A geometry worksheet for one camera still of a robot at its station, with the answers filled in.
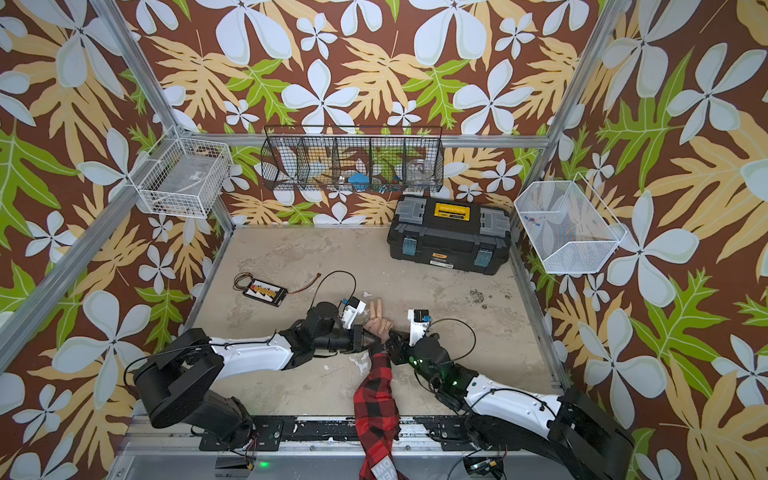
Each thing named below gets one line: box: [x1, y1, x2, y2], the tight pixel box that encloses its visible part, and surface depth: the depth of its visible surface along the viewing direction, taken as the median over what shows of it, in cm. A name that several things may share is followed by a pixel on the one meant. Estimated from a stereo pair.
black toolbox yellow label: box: [387, 195, 511, 275], surface depth 100 cm
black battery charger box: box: [242, 278, 289, 307], surface depth 101 cm
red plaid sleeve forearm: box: [353, 352, 402, 480], surface depth 75 cm
